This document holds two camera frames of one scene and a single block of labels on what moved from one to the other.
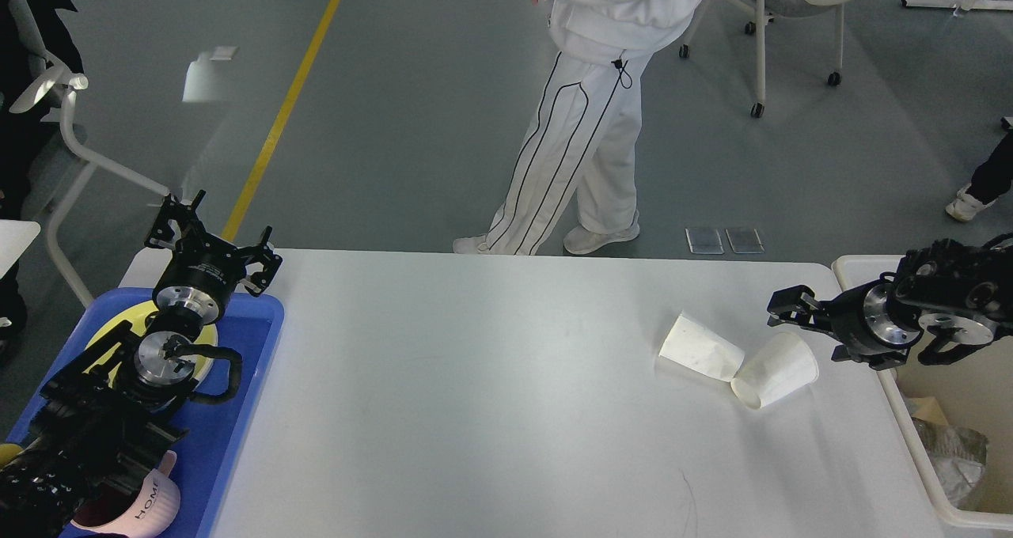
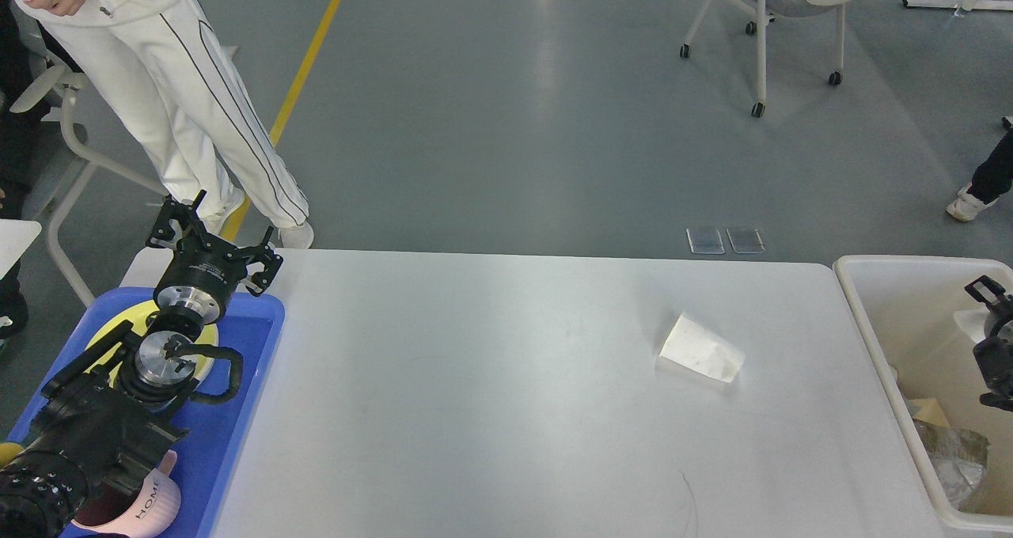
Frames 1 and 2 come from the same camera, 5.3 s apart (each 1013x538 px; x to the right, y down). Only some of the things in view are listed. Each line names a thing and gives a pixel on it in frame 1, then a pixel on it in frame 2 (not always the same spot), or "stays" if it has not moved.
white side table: x=16 y=236 stays
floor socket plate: x=745 y=240 stays
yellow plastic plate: x=139 y=316 stays
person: x=581 y=144 to x=149 y=41
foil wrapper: x=958 y=455 stays
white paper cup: x=779 y=366 to x=973 y=321
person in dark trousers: x=989 y=183 stays
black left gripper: x=203 y=269 stays
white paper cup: x=693 y=346 stays
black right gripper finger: x=878 y=359 to x=1001 y=401
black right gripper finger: x=798 y=305 to x=984 y=289
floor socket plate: x=704 y=240 stays
